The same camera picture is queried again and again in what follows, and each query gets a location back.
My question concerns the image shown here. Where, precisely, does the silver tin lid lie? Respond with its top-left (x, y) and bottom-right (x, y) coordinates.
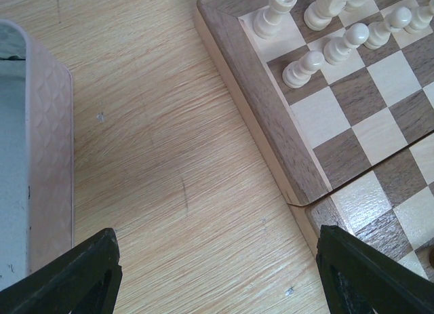
top-left (1, 20), bottom-right (75, 288)

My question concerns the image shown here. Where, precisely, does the white knight piece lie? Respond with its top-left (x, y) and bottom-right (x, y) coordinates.
top-left (304, 0), bottom-right (349, 31)

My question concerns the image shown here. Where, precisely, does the wooden chess board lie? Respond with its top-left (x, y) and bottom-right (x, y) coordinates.
top-left (196, 0), bottom-right (433, 280)

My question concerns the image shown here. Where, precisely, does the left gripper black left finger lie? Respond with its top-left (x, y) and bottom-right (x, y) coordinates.
top-left (1, 228), bottom-right (123, 313)

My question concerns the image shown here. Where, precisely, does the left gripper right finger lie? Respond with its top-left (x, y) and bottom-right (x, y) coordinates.
top-left (316, 225), bottom-right (433, 313)

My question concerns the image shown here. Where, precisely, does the white rook corner piece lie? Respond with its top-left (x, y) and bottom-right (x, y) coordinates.
top-left (253, 0), bottom-right (297, 39)

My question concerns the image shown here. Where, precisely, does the white pawn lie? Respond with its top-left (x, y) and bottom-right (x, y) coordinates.
top-left (363, 7), bottom-right (412, 50)
top-left (282, 51), bottom-right (325, 89)
top-left (323, 23), bottom-right (370, 65)

